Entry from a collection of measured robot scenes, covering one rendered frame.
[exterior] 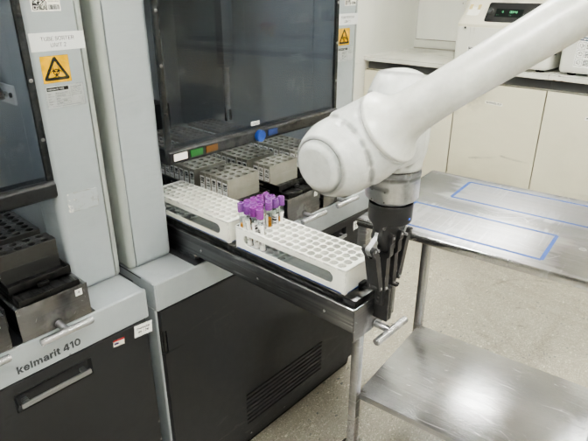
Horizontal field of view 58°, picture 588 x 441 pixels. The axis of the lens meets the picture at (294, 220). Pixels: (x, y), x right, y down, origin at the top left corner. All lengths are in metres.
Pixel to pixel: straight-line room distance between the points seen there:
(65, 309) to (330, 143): 0.66
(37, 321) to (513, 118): 2.74
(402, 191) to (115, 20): 0.64
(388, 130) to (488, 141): 2.69
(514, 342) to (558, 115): 1.33
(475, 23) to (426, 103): 2.68
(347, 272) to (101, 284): 0.56
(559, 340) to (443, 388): 0.93
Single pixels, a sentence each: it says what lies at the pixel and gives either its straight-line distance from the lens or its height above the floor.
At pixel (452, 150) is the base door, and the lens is 3.46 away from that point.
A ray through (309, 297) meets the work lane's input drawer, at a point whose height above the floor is 0.79.
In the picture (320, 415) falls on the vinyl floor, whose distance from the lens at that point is 1.92.
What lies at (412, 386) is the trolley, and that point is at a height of 0.28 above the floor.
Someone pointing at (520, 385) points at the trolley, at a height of 0.28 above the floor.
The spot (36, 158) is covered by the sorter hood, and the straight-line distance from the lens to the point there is 1.08.
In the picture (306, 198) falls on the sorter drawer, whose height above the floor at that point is 0.79.
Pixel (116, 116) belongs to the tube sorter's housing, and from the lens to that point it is 1.16.
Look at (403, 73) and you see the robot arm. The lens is 0.83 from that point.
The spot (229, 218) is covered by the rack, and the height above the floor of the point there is 0.86.
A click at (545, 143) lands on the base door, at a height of 0.53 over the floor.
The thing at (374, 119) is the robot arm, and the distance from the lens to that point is 0.68.
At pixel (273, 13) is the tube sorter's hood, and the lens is 1.40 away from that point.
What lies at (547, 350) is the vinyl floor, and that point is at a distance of 2.40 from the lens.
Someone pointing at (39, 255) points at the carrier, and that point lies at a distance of 1.14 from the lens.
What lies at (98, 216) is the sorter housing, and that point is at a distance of 1.18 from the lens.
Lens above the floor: 1.33
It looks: 24 degrees down
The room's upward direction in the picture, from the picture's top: straight up
